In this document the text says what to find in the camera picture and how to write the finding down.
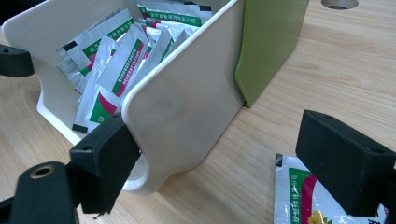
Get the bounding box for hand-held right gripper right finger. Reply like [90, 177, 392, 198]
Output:
[294, 109, 396, 217]

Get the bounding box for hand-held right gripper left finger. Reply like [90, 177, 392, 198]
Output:
[68, 111, 142, 216]

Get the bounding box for single silver medicine sachet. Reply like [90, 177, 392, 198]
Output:
[273, 153, 390, 224]

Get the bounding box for white plastic storage bin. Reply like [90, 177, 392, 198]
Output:
[1, 0, 247, 197]

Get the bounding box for pile of silver sachets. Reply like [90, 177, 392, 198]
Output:
[55, 0, 213, 134]

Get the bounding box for green plastic box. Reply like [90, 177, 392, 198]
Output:
[234, 0, 310, 108]

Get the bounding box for round desk cable hole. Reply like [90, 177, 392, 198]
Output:
[320, 0, 360, 10]

